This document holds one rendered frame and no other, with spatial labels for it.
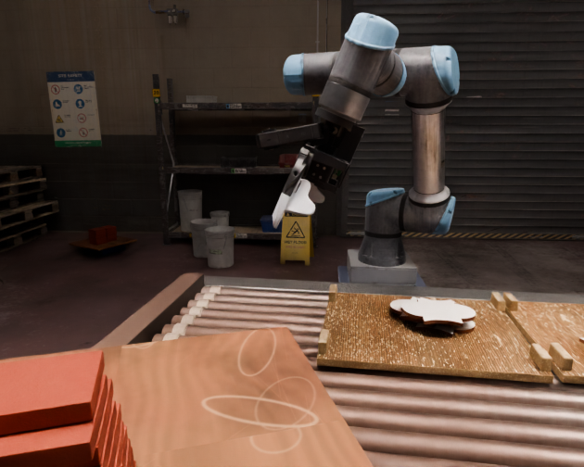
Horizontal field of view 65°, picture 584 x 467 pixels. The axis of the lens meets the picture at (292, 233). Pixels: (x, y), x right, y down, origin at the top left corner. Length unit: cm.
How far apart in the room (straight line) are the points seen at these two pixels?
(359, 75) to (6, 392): 60
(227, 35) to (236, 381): 539
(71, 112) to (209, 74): 180
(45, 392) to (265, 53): 550
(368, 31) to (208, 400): 56
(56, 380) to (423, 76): 104
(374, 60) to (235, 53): 507
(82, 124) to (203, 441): 597
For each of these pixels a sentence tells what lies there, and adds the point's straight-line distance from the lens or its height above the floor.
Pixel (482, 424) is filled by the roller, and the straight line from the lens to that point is 79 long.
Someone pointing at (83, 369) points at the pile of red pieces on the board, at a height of 119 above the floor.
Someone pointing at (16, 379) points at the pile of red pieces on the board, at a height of 119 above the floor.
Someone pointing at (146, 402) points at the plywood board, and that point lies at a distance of 59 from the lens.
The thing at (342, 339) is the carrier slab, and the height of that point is 94.
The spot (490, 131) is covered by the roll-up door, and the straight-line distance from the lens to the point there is 595.
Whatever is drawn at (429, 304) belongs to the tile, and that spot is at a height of 98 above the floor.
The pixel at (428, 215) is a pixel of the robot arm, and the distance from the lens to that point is 136.
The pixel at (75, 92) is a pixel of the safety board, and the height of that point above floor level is 176.
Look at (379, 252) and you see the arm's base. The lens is 142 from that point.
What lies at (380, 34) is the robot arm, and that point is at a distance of 75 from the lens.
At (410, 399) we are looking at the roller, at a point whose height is 92.
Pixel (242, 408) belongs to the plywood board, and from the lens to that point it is 56.
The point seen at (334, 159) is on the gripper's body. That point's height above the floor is 130.
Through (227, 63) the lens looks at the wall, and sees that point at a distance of 578.
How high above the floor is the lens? 135
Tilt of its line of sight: 13 degrees down
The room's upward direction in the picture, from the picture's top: straight up
